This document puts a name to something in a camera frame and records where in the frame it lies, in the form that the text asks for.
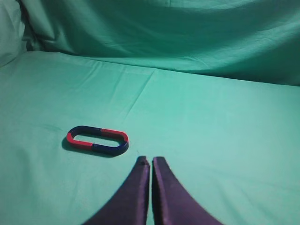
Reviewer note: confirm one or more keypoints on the green cloth backdrop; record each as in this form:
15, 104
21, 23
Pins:
211, 85

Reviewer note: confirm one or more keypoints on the red blue horseshoe magnet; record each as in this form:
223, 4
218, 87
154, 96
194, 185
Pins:
79, 130
120, 137

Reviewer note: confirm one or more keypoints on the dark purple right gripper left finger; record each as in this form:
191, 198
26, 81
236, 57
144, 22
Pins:
129, 205

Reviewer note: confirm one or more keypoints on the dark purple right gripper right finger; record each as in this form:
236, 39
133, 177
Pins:
171, 203

